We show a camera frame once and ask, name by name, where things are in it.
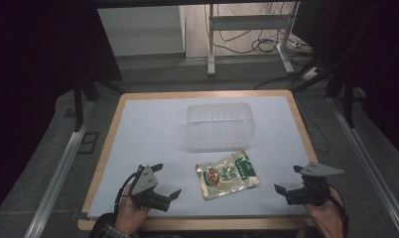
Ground thin black floor cable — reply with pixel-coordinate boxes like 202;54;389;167
295;95;331;155

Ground white panel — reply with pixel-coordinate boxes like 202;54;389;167
97;5;186;58

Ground white table mat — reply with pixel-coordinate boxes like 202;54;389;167
86;95;312;219

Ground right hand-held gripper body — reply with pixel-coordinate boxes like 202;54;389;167
284;161;345;207

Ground white power strip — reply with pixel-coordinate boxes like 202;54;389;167
301;66;323;82

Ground person's left hand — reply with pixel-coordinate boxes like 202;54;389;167
114;183;152;237

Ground gold and green snack packet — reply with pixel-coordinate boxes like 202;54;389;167
195;150;260;201

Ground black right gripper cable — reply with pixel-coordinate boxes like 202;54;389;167
327;184;350;238

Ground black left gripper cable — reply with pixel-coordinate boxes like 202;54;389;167
113;165;146;222

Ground person's right hand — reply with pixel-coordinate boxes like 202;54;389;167
304;185;347;238

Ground white metal desk frame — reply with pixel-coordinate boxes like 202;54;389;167
206;1;301;77

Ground aluminium floor rail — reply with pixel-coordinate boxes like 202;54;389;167
329;96;399;238
23;100;96;238

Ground tangle of black floor cables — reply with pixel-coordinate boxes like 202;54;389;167
203;2;316;58

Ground black stand legs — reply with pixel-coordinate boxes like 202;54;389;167
295;59;367;129
71;73;126;133

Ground clear plastic container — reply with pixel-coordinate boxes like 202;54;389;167
186;101;256;154

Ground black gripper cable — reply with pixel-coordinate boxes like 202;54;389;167
327;184;350;238
113;165;146;222

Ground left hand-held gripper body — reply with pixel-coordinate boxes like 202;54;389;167
130;164;173;213

